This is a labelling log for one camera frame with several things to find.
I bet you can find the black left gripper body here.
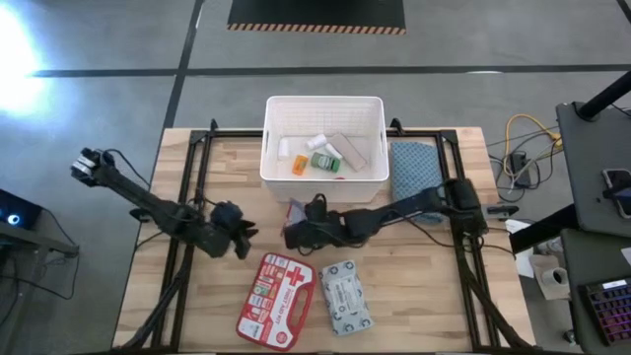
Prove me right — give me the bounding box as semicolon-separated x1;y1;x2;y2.
209;199;246;238

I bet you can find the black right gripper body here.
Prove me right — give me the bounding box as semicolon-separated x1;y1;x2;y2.
303;193;349;249

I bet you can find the small pink grey packet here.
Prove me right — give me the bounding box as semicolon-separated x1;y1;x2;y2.
287;197;308;231

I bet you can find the red first aid kit case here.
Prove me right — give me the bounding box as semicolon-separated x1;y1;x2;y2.
235;251;317;352

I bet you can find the green medicine bottle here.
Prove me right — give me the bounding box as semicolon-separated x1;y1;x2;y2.
310;152;342;174

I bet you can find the grey flat box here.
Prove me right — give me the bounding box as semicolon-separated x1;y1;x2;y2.
328;132;369;173

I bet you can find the white blue wipes pack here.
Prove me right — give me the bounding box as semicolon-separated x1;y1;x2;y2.
317;259;375;337

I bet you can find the blue patterned cloth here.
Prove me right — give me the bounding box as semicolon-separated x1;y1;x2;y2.
389;141;445;226

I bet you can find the black mat with hazard stripe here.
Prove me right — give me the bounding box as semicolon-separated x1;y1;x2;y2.
226;0;408;36

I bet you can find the white paper sheet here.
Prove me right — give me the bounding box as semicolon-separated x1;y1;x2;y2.
505;219;536;278

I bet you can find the black power adapter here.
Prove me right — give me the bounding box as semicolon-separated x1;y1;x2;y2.
510;151;533;188

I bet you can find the black device with blue light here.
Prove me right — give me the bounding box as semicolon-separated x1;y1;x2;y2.
0;189;43;231

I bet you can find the tape roll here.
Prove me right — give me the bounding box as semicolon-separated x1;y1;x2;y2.
541;265;571;288

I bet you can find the grey side desk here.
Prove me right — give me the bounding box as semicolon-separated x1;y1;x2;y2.
555;101;631;233

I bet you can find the black smartphone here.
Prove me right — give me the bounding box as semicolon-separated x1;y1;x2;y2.
600;167;631;219

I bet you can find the backlit rainbow keyboard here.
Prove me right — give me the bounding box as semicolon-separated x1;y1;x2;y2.
579;278;631;347

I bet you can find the black slanted pole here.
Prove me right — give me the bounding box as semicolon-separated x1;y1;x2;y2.
576;71;631;122

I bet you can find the black metal table frame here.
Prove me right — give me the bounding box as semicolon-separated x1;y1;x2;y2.
117;117;539;354

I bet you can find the yellow cable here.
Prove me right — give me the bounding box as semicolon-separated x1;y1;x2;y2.
503;112;564;179

